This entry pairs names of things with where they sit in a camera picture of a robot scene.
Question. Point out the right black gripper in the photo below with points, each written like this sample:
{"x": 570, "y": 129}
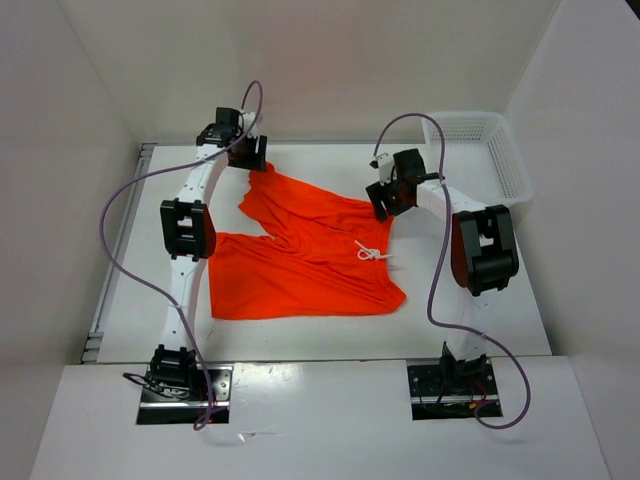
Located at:
{"x": 378, "y": 193}

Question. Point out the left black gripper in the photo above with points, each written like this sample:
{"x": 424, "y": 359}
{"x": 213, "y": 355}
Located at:
{"x": 255, "y": 161}

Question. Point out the orange shorts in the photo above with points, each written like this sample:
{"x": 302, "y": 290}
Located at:
{"x": 321, "y": 254}

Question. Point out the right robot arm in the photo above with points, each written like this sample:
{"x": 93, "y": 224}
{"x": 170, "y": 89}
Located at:
{"x": 478, "y": 246}

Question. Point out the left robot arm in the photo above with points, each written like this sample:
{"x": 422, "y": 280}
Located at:
{"x": 190, "y": 239}

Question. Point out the white plastic basket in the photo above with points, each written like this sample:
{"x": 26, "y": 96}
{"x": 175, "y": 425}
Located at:
{"x": 478, "y": 155}

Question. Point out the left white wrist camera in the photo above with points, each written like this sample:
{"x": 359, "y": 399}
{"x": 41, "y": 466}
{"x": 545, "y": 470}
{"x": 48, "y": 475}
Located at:
{"x": 250, "y": 122}

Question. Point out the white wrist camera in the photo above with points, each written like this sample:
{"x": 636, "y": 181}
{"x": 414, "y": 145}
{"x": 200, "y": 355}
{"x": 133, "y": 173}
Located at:
{"x": 250, "y": 122}
{"x": 384, "y": 164}

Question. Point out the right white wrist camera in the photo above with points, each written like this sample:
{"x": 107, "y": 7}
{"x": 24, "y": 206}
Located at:
{"x": 384, "y": 164}

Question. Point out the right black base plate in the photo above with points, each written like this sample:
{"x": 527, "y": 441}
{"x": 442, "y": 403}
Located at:
{"x": 432, "y": 399}

